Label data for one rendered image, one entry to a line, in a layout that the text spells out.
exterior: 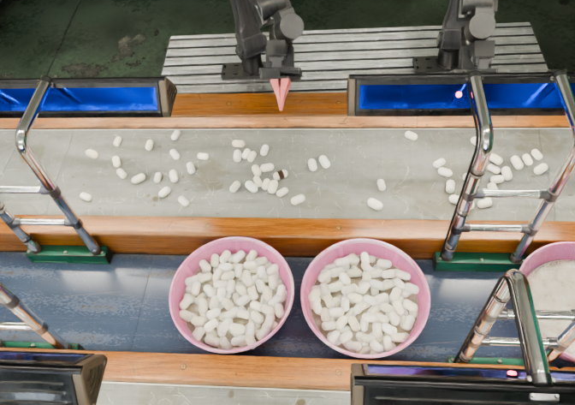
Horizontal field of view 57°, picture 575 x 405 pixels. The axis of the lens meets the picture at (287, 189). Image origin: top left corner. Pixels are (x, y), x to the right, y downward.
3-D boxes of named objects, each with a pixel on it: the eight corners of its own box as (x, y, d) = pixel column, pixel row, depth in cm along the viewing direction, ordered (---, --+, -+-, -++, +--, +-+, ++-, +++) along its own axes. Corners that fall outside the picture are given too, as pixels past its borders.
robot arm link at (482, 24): (503, 38, 116) (508, -17, 115) (463, 38, 117) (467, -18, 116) (490, 49, 127) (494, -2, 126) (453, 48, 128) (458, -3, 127)
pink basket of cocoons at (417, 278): (287, 279, 123) (284, 259, 116) (392, 245, 127) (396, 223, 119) (327, 390, 108) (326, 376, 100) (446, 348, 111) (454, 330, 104)
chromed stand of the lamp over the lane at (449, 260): (425, 203, 133) (459, 64, 98) (507, 204, 132) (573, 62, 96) (433, 270, 122) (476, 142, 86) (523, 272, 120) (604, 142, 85)
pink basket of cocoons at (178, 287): (189, 255, 129) (180, 235, 121) (299, 258, 127) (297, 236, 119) (168, 365, 113) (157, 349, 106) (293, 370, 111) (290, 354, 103)
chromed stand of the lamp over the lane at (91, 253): (56, 199, 142) (-37, 71, 106) (128, 200, 140) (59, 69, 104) (32, 263, 131) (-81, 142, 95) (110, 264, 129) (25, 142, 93)
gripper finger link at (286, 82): (289, 109, 128) (288, 69, 127) (259, 110, 128) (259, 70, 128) (291, 111, 135) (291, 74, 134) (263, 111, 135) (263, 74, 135)
